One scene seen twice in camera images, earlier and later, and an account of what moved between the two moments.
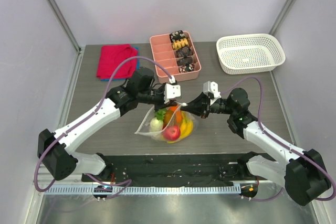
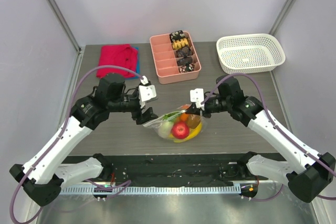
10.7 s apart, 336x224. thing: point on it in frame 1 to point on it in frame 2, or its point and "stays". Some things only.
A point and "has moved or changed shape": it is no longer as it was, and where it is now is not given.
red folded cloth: x=111 y=55 stays
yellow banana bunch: x=186 y=127 to x=192 y=132
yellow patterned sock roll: x=180 y=43 stays
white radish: x=156 y=123 to x=166 y=126
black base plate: x=172 y=169 stays
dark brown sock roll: x=183 y=52 stays
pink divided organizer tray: x=162 y=49 stays
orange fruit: x=172 y=116 to x=184 y=117
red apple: x=171 y=132 to x=180 y=130
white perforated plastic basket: x=248 y=53 stays
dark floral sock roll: x=185 y=61 stays
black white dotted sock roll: x=186 y=68 stays
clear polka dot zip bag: x=170 y=125 has moved or changed shape
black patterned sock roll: x=177 y=35 stays
